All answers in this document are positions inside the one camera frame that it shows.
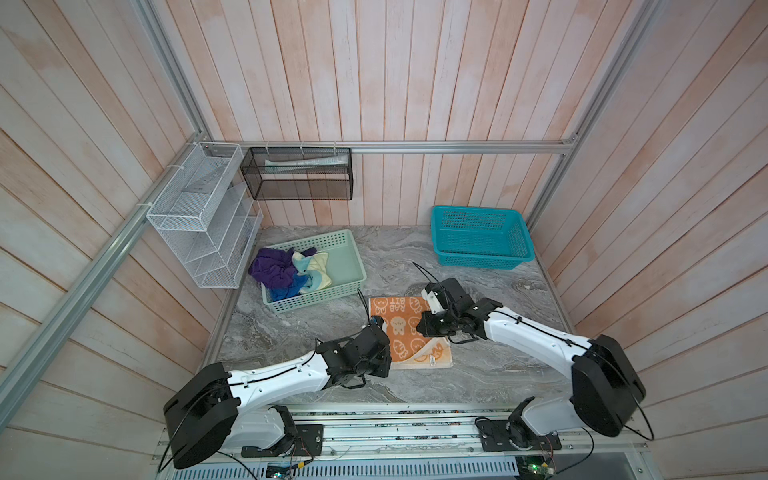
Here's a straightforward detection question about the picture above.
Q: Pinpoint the orange bunny print towel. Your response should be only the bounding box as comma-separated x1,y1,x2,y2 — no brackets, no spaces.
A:
368,296,454,370

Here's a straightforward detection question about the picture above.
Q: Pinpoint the teal plastic basket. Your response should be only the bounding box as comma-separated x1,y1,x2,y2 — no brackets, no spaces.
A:
431,206,536,270

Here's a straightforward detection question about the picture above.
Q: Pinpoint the yellow teal hippo towel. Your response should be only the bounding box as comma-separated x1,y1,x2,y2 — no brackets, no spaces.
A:
292,252,332,294

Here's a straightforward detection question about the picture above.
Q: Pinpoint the light green plastic basket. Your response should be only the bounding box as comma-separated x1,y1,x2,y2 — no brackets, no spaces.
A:
249,229,367,313

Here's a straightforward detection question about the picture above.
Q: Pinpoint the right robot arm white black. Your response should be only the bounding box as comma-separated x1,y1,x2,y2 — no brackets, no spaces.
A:
417,278,646,450

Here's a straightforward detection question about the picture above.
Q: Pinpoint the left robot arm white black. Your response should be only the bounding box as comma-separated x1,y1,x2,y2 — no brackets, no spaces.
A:
159,316,392,470

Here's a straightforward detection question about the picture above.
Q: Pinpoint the blue towel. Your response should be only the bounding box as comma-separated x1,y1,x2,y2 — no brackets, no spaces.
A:
268,274,309,302

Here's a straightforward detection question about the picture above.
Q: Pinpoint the purple towel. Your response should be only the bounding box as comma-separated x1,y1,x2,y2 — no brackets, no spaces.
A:
248,247,297,289

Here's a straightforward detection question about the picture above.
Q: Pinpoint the green circuit board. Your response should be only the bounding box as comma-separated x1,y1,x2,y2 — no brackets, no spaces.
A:
517,458,554,480

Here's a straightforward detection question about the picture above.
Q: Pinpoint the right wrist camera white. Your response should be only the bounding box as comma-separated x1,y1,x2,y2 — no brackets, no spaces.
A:
421,285,445,314

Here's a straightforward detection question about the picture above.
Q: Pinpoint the aluminium mounting rail front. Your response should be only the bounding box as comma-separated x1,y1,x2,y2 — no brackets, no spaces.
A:
149,403,650,464

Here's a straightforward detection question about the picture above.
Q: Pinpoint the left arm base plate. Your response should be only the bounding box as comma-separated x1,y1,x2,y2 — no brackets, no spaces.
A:
241,423,324,459

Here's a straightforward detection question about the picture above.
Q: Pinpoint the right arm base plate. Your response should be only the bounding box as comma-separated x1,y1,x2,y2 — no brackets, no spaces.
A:
474,416,562,452

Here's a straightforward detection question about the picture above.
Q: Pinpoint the white vented cable duct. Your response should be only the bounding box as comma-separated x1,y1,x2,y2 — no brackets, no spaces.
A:
164,457,519,479

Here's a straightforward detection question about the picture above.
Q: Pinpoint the aluminium frame post right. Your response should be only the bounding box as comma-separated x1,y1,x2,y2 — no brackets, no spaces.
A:
526,1,668,232

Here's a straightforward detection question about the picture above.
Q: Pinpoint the black mesh wall basket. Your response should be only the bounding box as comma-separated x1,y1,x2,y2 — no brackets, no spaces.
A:
240,146,354,201

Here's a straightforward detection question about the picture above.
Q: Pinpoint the white wire mesh shelf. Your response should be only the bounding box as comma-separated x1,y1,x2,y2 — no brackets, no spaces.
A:
147,142,263,289

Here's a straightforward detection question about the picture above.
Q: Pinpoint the aluminium frame bar back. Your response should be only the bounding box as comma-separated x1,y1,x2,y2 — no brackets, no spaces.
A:
238,140,575,155

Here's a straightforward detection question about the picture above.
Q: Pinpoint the aluminium frame bar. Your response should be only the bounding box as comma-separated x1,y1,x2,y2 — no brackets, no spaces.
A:
1,131,209,429
238,140,575,155

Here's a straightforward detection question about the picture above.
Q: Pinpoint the aluminium frame bar left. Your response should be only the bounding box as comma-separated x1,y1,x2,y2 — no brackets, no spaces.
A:
1,131,209,429

